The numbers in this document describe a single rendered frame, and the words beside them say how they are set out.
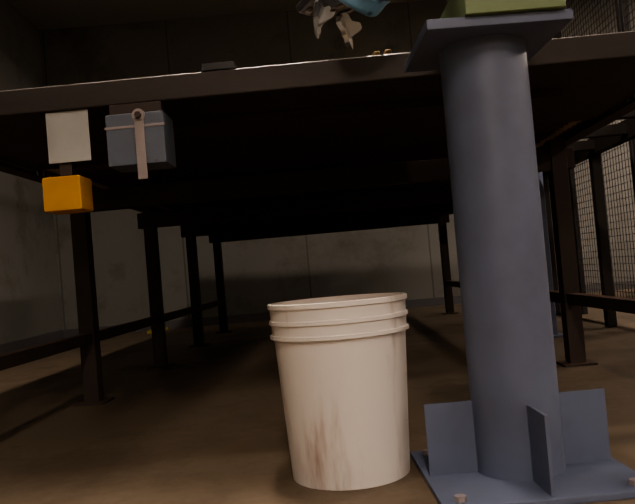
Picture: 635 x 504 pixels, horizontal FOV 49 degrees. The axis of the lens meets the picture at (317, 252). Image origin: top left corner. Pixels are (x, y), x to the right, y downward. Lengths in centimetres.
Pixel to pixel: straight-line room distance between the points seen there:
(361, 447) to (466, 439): 21
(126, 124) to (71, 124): 14
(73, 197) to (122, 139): 17
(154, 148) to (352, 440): 78
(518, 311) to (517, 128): 34
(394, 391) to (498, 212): 41
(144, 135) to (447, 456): 96
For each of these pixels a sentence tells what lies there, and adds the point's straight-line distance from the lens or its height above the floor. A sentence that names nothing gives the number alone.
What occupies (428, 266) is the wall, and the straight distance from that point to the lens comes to 687.
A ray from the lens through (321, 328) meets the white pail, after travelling 136.
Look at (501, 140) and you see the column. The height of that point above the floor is 65.
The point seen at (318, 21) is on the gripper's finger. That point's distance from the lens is 183.
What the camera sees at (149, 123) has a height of 80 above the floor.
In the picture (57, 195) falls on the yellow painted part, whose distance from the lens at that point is 170.
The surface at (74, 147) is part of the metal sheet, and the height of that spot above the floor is 77.
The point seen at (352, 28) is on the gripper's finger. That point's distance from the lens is 192.
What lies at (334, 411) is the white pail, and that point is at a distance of 139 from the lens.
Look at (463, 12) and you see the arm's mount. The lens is 136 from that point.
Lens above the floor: 43
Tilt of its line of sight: 2 degrees up
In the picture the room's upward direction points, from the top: 5 degrees counter-clockwise
